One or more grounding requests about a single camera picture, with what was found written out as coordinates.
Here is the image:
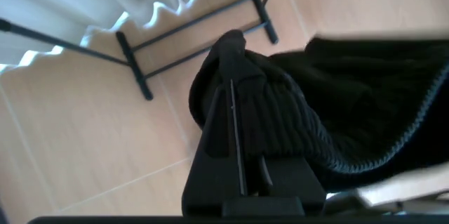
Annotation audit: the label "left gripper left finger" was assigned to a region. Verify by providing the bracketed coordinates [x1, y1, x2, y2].
[182, 79, 245, 218]

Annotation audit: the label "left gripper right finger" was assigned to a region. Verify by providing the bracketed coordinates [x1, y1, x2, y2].
[245, 156, 328, 216]

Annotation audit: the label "black shorts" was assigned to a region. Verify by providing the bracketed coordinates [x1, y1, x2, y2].
[188, 29, 449, 193]

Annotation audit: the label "black clothes rack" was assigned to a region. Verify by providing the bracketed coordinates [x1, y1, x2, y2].
[0, 0, 283, 101]

